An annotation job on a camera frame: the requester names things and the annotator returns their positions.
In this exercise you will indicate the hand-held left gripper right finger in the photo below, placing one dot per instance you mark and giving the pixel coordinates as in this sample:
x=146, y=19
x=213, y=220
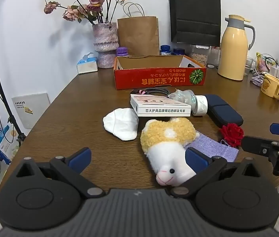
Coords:
x=195, y=161

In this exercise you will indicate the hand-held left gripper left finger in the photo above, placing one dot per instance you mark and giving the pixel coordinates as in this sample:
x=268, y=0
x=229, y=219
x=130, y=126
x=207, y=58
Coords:
x=80, y=158

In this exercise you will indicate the purple cloth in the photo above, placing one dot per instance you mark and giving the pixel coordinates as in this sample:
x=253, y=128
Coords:
x=218, y=148

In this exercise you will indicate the yellow white plush toy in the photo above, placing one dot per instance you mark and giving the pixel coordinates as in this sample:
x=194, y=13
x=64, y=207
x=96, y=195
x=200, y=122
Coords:
x=169, y=158

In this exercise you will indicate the red fabric rose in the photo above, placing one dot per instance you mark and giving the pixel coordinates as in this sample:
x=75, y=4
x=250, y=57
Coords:
x=230, y=132

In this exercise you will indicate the navy zip case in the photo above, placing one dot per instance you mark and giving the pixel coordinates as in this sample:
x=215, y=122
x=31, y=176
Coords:
x=223, y=111

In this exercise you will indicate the white cloth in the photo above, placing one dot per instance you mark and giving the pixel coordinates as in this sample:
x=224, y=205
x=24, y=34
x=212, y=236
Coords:
x=122, y=123

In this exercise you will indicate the white paper box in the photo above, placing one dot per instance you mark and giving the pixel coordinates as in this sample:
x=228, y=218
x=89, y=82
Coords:
x=164, y=111

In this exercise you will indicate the clear plastic wrapper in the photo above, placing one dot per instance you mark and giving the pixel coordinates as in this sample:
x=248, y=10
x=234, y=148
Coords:
x=181, y=96

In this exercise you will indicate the orange cardboard box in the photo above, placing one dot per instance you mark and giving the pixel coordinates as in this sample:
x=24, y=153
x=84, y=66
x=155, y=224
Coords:
x=154, y=79

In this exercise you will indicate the yellow mug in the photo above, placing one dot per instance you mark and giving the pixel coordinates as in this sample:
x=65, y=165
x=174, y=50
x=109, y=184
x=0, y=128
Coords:
x=270, y=86

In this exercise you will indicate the white charger block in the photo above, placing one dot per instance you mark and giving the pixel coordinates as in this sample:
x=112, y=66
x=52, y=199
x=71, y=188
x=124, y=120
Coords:
x=277, y=72

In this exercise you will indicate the pink plastic bag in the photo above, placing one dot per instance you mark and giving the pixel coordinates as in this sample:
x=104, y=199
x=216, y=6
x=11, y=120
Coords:
x=262, y=63

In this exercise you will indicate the clear drinking glass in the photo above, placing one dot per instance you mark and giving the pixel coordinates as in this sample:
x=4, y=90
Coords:
x=248, y=66

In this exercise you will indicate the small white cap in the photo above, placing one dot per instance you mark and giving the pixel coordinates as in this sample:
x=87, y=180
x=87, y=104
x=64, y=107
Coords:
x=211, y=66

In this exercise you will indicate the blue white tissue pack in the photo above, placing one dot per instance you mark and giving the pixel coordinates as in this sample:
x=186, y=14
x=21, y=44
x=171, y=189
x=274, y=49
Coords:
x=87, y=66

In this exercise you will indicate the yellow thermos jug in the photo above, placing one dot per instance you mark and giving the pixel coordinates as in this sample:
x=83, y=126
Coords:
x=232, y=51

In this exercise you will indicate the clear seed container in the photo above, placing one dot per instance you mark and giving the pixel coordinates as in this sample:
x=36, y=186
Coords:
x=199, y=58

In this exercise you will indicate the dark blue jar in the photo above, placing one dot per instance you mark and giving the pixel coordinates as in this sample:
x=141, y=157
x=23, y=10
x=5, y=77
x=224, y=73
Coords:
x=178, y=51

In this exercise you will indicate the purple lid bottle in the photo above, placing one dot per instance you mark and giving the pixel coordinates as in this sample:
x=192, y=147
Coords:
x=122, y=51

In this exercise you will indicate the blue bottle white label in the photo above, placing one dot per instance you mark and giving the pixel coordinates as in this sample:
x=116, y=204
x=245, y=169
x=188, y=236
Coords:
x=165, y=50

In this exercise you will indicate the mottled pink vase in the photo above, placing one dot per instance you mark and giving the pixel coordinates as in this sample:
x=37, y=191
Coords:
x=104, y=39

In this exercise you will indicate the brown paper bag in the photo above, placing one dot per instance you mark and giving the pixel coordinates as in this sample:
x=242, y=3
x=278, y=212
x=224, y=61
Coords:
x=138, y=34

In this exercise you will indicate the black paper bag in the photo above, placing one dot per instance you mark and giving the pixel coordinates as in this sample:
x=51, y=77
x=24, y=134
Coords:
x=196, y=17

